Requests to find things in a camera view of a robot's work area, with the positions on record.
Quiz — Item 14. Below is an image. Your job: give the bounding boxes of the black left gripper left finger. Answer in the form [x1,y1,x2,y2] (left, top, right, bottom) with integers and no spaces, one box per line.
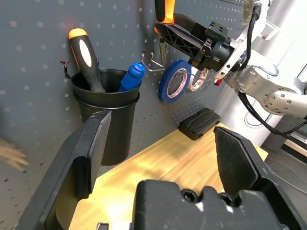
[16,110,112,230]

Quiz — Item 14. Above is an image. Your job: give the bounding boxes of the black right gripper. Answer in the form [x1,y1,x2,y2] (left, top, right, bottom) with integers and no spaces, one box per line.
[154,13,237,72]

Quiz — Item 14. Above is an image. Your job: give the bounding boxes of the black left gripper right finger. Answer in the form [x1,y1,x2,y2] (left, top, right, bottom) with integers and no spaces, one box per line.
[214,126,303,230]

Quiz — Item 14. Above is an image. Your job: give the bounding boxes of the orange black pliers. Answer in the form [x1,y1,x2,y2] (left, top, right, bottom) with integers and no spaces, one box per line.
[154,0,177,67]

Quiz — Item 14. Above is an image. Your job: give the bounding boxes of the dark grey pegboard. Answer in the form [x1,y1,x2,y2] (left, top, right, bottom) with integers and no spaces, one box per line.
[0,0,248,230]

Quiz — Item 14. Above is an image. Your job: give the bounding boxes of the black plastic cup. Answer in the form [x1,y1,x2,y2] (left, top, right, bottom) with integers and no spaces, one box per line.
[71,69,141,166]

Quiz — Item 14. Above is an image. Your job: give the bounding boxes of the black tool case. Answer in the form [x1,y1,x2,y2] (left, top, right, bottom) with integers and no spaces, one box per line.
[178,107,221,141]

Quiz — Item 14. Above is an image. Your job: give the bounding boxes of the white tape roll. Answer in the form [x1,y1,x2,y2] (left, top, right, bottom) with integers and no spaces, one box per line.
[186,67,209,93]

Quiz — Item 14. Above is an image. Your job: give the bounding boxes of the blue tape roll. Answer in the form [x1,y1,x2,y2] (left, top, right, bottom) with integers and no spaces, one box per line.
[158,59,192,104]

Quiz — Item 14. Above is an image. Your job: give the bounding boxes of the black cup hook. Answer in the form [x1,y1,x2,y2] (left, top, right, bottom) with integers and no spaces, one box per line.
[59,59,72,81]

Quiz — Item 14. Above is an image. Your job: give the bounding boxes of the orange black screwdriver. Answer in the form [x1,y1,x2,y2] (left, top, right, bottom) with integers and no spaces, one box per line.
[68,28,106,93]

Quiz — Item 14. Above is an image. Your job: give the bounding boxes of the wire pliers holder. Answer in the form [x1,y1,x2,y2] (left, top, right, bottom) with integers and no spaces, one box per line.
[141,50,166,72]

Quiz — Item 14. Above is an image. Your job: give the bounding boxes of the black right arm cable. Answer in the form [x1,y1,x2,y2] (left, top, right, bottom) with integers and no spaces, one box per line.
[237,4,307,136]

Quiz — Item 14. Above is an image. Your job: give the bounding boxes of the blue handled tool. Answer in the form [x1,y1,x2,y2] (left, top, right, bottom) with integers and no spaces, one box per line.
[118,62,146,93]

